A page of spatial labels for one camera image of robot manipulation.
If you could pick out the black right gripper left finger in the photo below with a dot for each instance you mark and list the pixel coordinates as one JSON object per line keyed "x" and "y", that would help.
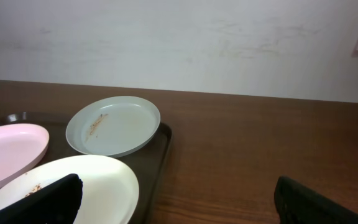
{"x": 57, "y": 203}

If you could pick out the white plate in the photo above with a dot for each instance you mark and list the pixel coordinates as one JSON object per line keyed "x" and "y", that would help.
{"x": 110, "y": 188}

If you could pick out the brown serving tray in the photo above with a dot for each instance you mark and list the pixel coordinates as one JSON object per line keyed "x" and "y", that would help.
{"x": 147, "y": 163}

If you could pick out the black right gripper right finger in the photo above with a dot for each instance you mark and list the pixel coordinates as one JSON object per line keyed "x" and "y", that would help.
{"x": 297, "y": 204}

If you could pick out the pale green plate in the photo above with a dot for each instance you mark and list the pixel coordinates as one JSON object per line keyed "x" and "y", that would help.
{"x": 115, "y": 126}

